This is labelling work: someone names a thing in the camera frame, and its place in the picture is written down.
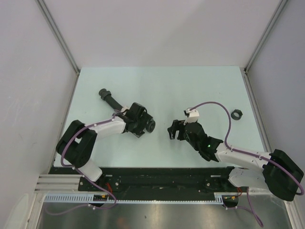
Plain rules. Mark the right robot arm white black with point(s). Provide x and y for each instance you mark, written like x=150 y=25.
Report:
x=275 y=171

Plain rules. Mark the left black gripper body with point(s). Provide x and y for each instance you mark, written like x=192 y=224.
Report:
x=141 y=123

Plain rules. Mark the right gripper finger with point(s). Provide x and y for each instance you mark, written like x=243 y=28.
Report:
x=178 y=124
x=174 y=133

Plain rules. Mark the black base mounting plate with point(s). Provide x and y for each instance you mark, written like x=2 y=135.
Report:
x=168 y=184

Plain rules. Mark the aluminium extrusion rail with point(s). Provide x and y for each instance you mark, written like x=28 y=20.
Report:
x=57 y=183

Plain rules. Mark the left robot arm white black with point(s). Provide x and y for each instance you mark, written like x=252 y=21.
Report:
x=77 y=142

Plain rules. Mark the right aluminium frame post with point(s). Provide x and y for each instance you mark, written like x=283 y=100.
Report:
x=266 y=33

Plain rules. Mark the aluminium frame post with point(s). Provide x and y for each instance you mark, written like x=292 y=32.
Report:
x=266 y=33
x=57 y=34

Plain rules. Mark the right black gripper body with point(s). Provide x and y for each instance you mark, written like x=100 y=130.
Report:
x=184 y=137

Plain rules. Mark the left aluminium frame post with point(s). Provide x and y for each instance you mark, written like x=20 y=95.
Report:
x=57 y=34

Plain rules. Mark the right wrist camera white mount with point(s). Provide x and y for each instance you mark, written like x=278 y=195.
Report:
x=192 y=116

